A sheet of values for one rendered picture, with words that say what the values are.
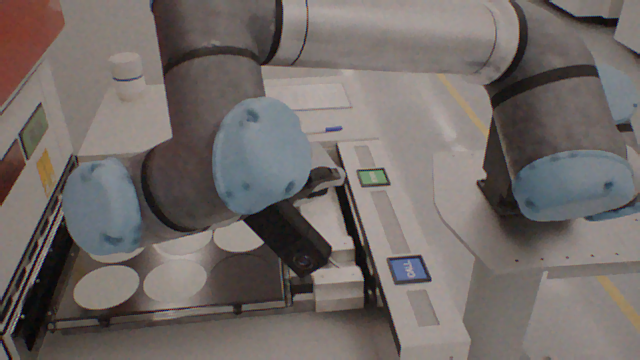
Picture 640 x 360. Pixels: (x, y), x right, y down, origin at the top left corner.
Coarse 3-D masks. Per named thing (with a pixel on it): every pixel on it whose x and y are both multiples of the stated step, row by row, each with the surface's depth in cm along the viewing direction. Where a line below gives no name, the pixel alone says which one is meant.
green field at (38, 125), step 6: (42, 108) 97; (36, 114) 94; (42, 114) 96; (36, 120) 94; (42, 120) 96; (30, 126) 91; (36, 126) 94; (42, 126) 96; (24, 132) 89; (30, 132) 91; (36, 132) 93; (42, 132) 96; (24, 138) 88; (30, 138) 91; (36, 138) 93; (30, 144) 91; (30, 150) 90
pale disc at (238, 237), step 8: (232, 224) 104; (240, 224) 104; (216, 232) 102; (224, 232) 102; (232, 232) 102; (240, 232) 102; (248, 232) 102; (216, 240) 100; (224, 240) 100; (232, 240) 100; (240, 240) 100; (248, 240) 100; (256, 240) 100; (224, 248) 99; (232, 248) 99; (240, 248) 99; (248, 248) 99
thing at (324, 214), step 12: (312, 204) 113; (324, 204) 113; (336, 204) 113; (312, 216) 110; (324, 216) 110; (336, 216) 110; (324, 228) 107; (336, 228) 107; (348, 264) 98; (312, 276) 96; (324, 300) 91; (336, 300) 91; (348, 300) 92; (360, 300) 92
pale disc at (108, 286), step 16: (96, 272) 94; (112, 272) 94; (128, 272) 94; (80, 288) 90; (96, 288) 90; (112, 288) 90; (128, 288) 90; (80, 304) 87; (96, 304) 87; (112, 304) 87
